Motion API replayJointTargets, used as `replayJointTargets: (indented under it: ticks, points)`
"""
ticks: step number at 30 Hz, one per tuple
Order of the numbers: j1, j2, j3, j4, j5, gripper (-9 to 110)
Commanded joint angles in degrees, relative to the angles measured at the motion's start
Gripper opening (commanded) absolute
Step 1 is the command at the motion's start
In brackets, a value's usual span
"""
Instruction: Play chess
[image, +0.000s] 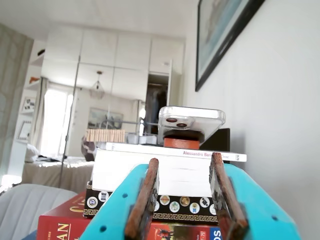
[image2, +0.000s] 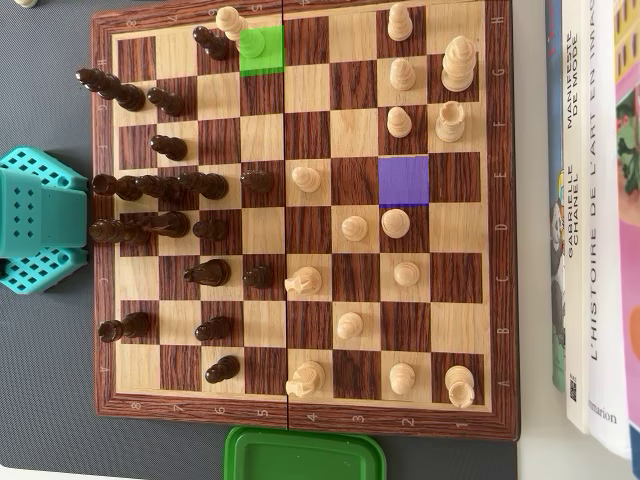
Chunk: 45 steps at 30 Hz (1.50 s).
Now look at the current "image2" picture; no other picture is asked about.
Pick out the dark wooden bishop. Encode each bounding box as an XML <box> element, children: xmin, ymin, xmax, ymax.
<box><xmin>177</xmin><ymin>171</ymin><xmax>230</xmax><ymax>200</ymax></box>

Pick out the wooden chess board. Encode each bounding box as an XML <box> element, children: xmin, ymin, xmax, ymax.
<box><xmin>89</xmin><ymin>0</ymin><xmax>521</xmax><ymax>444</ymax></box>

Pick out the light wooden knight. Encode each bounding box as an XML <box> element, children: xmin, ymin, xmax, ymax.
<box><xmin>284</xmin><ymin>360</ymin><xmax>327</xmax><ymax>399</ymax></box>
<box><xmin>283</xmin><ymin>265</ymin><xmax>323</xmax><ymax>297</ymax></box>

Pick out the dark grey table mat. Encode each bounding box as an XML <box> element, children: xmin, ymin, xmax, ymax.
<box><xmin>0</xmin><ymin>0</ymin><xmax>519</xmax><ymax>480</ymax></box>

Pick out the pink colourful cover book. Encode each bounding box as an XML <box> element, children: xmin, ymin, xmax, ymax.
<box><xmin>612</xmin><ymin>0</ymin><xmax>640</xmax><ymax>465</ymax></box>

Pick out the blue cartoon cover book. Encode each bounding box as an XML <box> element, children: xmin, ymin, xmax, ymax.
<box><xmin>544</xmin><ymin>0</ymin><xmax>572</xmax><ymax>392</ymax></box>

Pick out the dark wooden king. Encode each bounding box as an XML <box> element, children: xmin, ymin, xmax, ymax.
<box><xmin>74</xmin><ymin>68</ymin><xmax>148</xmax><ymax>114</ymax></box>

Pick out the white L'histoire de l'art book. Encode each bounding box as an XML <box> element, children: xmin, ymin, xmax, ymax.
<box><xmin>583</xmin><ymin>0</ymin><xmax>632</xmax><ymax>460</ymax></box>

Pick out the light wooden queen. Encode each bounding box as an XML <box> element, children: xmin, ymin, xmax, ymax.
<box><xmin>215</xmin><ymin>5</ymin><xmax>268</xmax><ymax>61</ymax></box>

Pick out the light wooden pawn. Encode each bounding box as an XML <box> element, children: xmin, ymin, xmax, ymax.
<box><xmin>335</xmin><ymin>311</ymin><xmax>366</xmax><ymax>341</ymax></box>
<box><xmin>290</xmin><ymin>165</ymin><xmax>323</xmax><ymax>196</ymax></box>
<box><xmin>388</xmin><ymin>57</ymin><xmax>418</xmax><ymax>93</ymax></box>
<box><xmin>341</xmin><ymin>214</ymin><xmax>371</xmax><ymax>244</ymax></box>
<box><xmin>387</xmin><ymin>2</ymin><xmax>414</xmax><ymax>43</ymax></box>
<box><xmin>392</xmin><ymin>260</ymin><xmax>422</xmax><ymax>289</ymax></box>
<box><xmin>388</xmin><ymin>362</ymin><xmax>418</xmax><ymax>397</ymax></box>
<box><xmin>386</xmin><ymin>105</ymin><xmax>414</xmax><ymax>141</ymax></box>

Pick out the dark wooden pawn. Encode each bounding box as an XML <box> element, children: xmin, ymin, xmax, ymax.
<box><xmin>194</xmin><ymin>315</ymin><xmax>233</xmax><ymax>344</ymax></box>
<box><xmin>191</xmin><ymin>218</ymin><xmax>230</xmax><ymax>242</ymax></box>
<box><xmin>193</xmin><ymin>25</ymin><xmax>231</xmax><ymax>63</ymax></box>
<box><xmin>240</xmin><ymin>169</ymin><xmax>275</xmax><ymax>195</ymax></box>
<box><xmin>242</xmin><ymin>265</ymin><xmax>276</xmax><ymax>291</ymax></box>
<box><xmin>149</xmin><ymin>133</ymin><xmax>189</xmax><ymax>163</ymax></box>
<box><xmin>146</xmin><ymin>86</ymin><xmax>186</xmax><ymax>118</ymax></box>
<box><xmin>204</xmin><ymin>354</ymin><xmax>241</xmax><ymax>386</ymax></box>

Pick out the dark wooden queen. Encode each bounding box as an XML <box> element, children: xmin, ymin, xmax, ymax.
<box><xmin>134</xmin><ymin>174</ymin><xmax>187</xmax><ymax>205</ymax></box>

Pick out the green plastic container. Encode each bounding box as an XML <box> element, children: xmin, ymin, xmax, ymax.
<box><xmin>222</xmin><ymin>424</ymin><xmax>387</xmax><ymax>480</ymax></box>

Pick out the dark wooden chess piece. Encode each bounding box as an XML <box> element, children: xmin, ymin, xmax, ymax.
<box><xmin>97</xmin><ymin>311</ymin><xmax>152</xmax><ymax>344</ymax></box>

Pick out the dark wooden rook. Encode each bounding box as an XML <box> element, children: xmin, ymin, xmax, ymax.
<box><xmin>88</xmin><ymin>218</ymin><xmax>151</xmax><ymax>247</ymax></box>
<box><xmin>91</xmin><ymin>173</ymin><xmax>144</xmax><ymax>203</ymax></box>

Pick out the white Manifeste de Mode book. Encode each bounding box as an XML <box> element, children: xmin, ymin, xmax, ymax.
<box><xmin>559</xmin><ymin>0</ymin><xmax>592</xmax><ymax>435</ymax></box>

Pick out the dark wooden knight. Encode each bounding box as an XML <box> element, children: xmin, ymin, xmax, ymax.
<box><xmin>182</xmin><ymin>258</ymin><xmax>233</xmax><ymax>288</ymax></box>
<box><xmin>141</xmin><ymin>210</ymin><xmax>192</xmax><ymax>240</ymax></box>

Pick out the light wooden rook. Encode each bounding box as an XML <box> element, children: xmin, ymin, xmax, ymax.
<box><xmin>433</xmin><ymin>100</ymin><xmax>468</xmax><ymax>144</ymax></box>
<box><xmin>443</xmin><ymin>365</ymin><xmax>477</xmax><ymax>411</ymax></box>

